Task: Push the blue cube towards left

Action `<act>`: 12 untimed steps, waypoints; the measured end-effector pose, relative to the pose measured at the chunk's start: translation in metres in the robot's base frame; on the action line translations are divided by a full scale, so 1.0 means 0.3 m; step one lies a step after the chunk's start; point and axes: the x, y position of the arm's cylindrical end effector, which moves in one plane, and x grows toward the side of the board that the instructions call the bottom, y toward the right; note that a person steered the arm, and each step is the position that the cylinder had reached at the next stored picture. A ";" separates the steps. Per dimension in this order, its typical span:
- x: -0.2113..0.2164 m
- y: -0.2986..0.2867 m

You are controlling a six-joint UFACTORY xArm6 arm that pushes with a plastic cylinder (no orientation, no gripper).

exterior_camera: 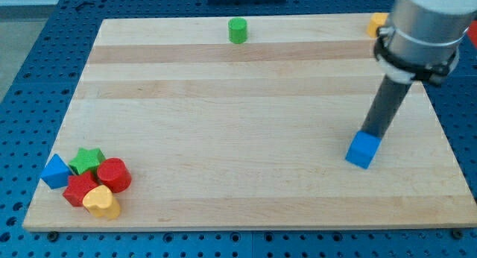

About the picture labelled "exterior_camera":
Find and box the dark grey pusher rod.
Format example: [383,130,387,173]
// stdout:
[361,75,411,139]

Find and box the red cylinder block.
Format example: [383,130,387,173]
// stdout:
[97,157,132,193]

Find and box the red star block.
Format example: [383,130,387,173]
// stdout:
[63,171,99,207]

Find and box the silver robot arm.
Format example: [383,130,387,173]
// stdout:
[361,0,476,138]

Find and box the red object at right edge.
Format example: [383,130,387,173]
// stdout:
[467,20,477,48]

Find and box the blue cube block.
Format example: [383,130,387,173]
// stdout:
[345,131,382,169]

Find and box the green star block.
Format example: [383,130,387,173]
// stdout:
[68,148,106,175]

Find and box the wooden board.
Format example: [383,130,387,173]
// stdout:
[23,13,476,232]

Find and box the yellow block at top right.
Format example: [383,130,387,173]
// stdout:
[366,13,388,38]

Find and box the yellow heart block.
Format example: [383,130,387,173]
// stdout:
[83,185,121,219]

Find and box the blue pentagon block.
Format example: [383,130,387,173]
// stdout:
[40,154,73,189]

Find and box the green cylinder block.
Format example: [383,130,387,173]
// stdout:
[228,17,247,44]

